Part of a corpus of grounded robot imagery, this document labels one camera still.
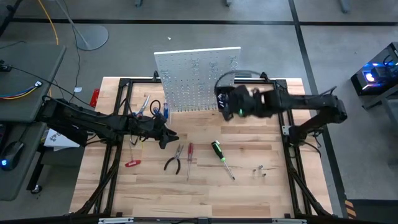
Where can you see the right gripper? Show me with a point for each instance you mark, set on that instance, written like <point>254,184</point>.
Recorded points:
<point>248,102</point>

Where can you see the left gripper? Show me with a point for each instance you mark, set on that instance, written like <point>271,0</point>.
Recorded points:
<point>149,129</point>

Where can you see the slim dark blue screwdriver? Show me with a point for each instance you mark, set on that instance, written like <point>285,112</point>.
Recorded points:
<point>165,109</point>

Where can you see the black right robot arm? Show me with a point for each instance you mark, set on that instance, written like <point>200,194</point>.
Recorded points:
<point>311,101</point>

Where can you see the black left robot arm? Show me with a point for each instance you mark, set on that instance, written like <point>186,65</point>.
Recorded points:
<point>77,116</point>

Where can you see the white perforated pegboard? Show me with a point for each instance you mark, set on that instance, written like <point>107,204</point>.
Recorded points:
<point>186,77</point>

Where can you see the red flat object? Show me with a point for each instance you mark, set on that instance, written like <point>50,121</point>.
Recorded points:
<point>94,97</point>

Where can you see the small white tag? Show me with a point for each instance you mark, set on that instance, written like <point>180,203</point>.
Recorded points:
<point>77,89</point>

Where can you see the white paper sheet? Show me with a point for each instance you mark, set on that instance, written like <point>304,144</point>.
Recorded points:
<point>57,138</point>

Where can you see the grey round stand base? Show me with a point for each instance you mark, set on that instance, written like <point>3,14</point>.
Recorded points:
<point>91,37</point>

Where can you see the black caster wheel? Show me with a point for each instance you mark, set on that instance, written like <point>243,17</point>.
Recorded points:
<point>36,189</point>

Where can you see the computer case with lights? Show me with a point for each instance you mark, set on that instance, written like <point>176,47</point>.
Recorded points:
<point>370,76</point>

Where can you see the grey side desk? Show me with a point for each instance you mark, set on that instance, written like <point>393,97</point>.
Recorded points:
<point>28,77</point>

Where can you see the black computer mouse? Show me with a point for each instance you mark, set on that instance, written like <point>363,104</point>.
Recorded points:
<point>11,155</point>

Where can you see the black metal table frame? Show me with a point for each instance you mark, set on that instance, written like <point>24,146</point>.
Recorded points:
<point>140,81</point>

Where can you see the silver metal bracket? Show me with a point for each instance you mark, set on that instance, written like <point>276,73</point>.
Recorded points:
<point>289,221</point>
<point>115,220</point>

